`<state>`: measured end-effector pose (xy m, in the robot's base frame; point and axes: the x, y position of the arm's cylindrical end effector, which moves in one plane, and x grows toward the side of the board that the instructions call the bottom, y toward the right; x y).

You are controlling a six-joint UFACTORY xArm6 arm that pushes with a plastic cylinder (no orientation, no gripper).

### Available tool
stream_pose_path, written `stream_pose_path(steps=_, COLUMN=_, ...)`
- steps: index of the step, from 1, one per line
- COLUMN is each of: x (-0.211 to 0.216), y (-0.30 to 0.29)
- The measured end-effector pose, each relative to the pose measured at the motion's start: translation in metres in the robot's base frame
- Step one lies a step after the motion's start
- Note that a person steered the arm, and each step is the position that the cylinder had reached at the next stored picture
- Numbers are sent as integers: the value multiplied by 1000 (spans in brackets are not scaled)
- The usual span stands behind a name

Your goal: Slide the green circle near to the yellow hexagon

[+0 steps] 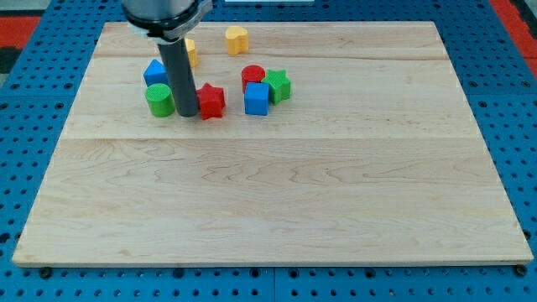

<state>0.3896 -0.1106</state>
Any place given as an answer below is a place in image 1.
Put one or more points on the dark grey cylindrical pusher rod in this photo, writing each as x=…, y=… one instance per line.
x=181, y=81

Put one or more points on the green circle block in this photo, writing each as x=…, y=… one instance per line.
x=159, y=99

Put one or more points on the yellow hexagon block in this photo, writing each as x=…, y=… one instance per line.
x=191, y=49

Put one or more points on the red circle block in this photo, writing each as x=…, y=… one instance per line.
x=252, y=73

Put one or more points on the blue triangle block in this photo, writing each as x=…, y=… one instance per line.
x=155, y=73

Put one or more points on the red star block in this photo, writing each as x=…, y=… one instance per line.
x=211, y=101

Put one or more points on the yellow heart block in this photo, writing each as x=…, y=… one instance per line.
x=237, y=40

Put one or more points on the blue square block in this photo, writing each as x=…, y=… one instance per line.
x=256, y=99

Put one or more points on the green star block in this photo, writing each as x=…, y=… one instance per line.
x=279, y=85

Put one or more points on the wooden board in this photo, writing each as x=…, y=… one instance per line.
x=375, y=160

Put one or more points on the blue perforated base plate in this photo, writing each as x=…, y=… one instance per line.
x=494, y=74

